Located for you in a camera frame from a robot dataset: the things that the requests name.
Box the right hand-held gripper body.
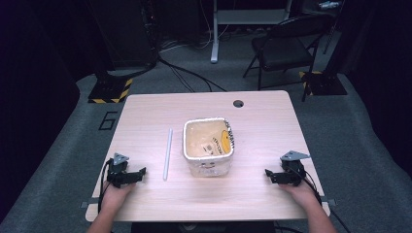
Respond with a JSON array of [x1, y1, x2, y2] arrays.
[[279, 150, 311, 187]]

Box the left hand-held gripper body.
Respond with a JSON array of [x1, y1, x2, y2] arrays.
[[106, 152, 132, 189]]

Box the person's left hand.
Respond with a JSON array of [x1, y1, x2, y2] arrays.
[[102, 181, 136, 212]]

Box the person's right hand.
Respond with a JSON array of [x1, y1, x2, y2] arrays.
[[279, 180, 317, 212]]

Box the white straw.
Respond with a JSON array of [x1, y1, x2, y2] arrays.
[[162, 127, 174, 182]]

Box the white bin with plastic liner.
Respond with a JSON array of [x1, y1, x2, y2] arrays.
[[182, 116, 236, 179]]

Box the black folding chair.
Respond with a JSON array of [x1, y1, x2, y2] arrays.
[[242, 14, 335, 103]]

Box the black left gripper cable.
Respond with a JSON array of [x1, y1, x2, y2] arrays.
[[97, 157, 115, 216]]

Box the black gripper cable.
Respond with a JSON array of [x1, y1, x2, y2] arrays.
[[97, 157, 115, 216], [288, 165, 353, 233]]

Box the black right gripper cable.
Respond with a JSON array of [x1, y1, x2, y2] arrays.
[[288, 165, 353, 233]]

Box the black yellow striped base plate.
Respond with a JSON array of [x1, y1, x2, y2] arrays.
[[298, 70, 349, 97], [87, 77, 134, 105]]

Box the black floor cable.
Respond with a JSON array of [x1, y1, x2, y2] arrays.
[[156, 52, 228, 94]]

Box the white desk frame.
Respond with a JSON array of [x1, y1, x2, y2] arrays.
[[209, 0, 293, 64]]

